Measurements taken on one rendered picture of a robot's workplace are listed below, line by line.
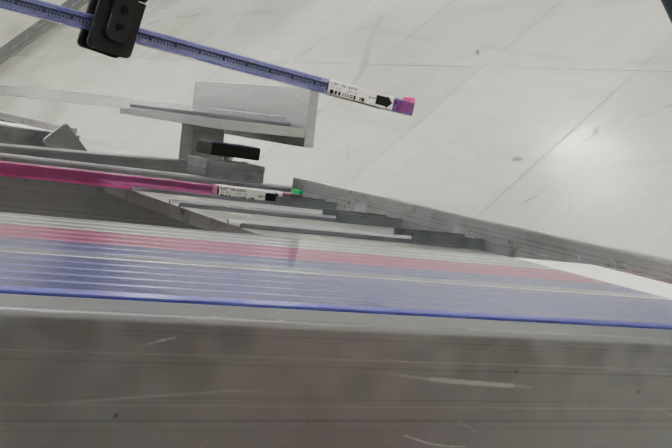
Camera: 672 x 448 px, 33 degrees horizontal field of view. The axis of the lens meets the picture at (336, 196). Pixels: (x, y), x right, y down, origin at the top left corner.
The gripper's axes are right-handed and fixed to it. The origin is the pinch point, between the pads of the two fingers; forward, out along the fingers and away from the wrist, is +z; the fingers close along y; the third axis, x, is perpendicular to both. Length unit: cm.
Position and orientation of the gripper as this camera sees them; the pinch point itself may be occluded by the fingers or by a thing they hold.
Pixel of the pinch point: (111, 24)
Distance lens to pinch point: 81.0
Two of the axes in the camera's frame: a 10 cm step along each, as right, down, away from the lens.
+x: 8.3, 2.6, 4.9
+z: -2.8, 9.6, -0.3
